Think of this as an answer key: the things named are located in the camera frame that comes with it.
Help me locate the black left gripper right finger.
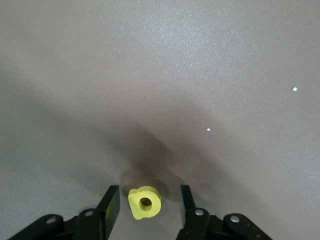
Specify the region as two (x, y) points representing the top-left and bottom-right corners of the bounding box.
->
(176, 184), (273, 240)

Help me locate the yellow foam letter d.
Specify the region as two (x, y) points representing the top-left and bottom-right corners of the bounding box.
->
(127, 185), (162, 221)

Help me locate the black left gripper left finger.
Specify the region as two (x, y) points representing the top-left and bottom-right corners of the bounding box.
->
(7, 184), (121, 240)

